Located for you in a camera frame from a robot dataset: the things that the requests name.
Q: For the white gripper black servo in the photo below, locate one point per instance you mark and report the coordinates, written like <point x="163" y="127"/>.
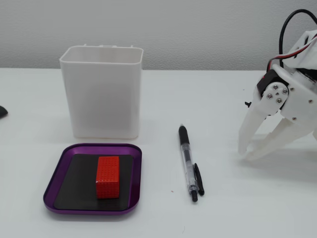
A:
<point x="298" y="100"/>

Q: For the black clear ballpoint pen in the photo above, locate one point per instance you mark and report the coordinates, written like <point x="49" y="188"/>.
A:
<point x="184" y="146"/>

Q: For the purple metal tray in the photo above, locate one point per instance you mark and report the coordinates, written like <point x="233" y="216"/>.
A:
<point x="62" y="158"/>

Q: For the white plastic pen holder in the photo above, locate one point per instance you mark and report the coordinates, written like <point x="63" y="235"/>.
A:
<point x="104" y="99"/>

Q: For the red studded block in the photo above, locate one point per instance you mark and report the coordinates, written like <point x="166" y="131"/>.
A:
<point x="107" y="178"/>

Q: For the black rectangular mat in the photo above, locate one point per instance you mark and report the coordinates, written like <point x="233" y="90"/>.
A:
<point x="74" y="183"/>

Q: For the black rounded object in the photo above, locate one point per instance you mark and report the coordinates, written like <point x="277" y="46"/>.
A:
<point x="3" y="112"/>

